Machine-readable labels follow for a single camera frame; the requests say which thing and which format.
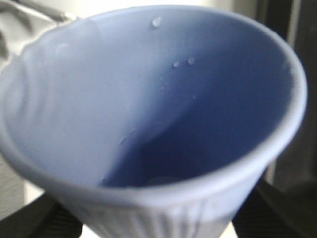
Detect light blue ribbed cup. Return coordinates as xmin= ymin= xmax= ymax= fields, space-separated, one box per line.
xmin=0 ymin=5 xmax=307 ymax=238

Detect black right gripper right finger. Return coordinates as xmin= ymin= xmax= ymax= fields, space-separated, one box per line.
xmin=232 ymin=182 xmax=317 ymax=238

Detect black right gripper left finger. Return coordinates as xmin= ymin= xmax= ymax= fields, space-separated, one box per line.
xmin=0 ymin=194 xmax=83 ymax=238

